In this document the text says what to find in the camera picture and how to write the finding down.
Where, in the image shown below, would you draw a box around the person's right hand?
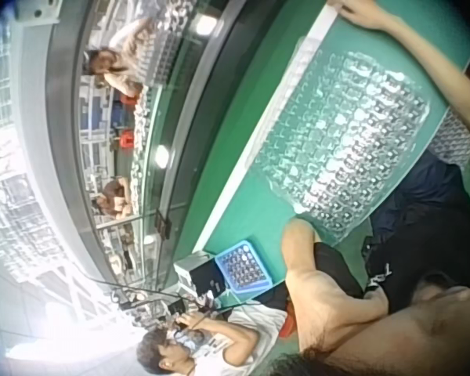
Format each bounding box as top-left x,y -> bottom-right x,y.
334,0 -> 385,31

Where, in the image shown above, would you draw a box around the large clear blister parts tray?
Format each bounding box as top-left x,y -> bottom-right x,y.
245,37 -> 432,248

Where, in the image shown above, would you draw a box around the small clear parts tray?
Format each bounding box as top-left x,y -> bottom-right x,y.
425,108 -> 470,173

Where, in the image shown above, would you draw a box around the person's legs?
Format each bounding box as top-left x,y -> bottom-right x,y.
370,150 -> 470,240

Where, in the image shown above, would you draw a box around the long rack of parts trays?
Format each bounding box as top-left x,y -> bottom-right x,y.
129,0 -> 224,212

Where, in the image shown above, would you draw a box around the red stool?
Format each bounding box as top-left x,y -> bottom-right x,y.
118,130 -> 136,152

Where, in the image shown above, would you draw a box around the blue crate of parts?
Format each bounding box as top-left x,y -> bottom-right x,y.
214,240 -> 274,295

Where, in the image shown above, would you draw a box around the black clamp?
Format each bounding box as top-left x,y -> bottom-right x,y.
155,208 -> 172,240

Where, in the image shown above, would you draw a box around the grey box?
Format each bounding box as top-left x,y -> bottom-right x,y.
173,250 -> 216,284

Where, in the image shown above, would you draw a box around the black box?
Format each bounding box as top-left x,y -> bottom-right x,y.
189,260 -> 225,299

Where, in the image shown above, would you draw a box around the red object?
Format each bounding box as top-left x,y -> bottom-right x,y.
277,312 -> 298,338

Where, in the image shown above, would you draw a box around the black cable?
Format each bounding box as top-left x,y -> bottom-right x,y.
84,273 -> 236,310

